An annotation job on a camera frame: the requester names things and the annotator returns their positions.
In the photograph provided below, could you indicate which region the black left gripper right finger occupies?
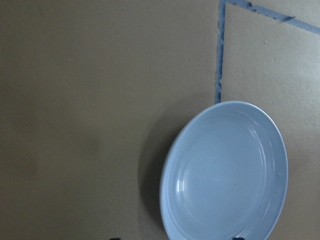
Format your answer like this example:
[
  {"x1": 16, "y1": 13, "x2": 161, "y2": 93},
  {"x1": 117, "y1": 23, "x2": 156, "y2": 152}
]
[{"x1": 232, "y1": 237, "x2": 245, "y2": 240}]

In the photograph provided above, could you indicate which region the blue ceramic plate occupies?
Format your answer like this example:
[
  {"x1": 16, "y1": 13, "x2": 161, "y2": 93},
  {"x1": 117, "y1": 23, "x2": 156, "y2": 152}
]
[{"x1": 159, "y1": 101, "x2": 289, "y2": 240}]

